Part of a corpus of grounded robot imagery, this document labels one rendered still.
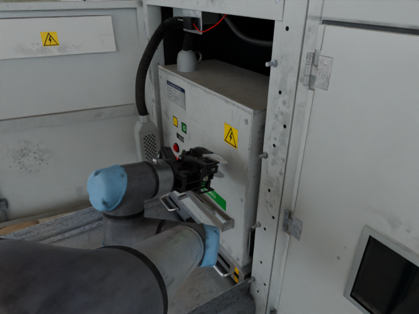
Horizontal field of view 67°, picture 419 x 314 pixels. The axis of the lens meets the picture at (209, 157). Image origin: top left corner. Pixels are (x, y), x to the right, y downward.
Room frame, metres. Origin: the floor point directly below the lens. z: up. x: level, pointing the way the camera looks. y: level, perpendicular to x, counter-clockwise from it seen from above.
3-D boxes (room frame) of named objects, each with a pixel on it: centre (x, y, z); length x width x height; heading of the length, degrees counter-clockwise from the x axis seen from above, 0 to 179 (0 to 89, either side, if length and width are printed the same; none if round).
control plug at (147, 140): (0.97, 0.21, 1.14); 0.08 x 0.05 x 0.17; 122
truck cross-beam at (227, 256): (0.84, 0.03, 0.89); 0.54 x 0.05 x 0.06; 32
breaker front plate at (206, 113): (0.83, 0.04, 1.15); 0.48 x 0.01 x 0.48; 32
